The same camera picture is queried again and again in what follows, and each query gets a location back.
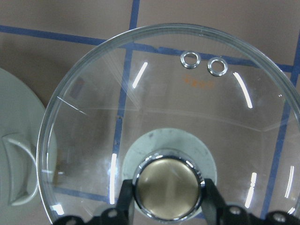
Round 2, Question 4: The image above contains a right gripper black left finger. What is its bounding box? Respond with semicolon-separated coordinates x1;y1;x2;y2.
54;180;135;225

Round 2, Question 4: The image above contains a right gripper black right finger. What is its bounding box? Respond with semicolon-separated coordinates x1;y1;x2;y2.
201;179;300;225

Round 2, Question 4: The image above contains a clear glass pot lid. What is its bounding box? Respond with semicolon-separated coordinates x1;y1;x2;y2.
37;23;300;225

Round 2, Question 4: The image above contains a silver pale green cooking pot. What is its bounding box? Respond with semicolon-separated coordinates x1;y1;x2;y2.
0;69;45;207

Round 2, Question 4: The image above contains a brown paper table cover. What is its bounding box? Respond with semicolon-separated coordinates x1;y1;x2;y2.
0;0;300;225

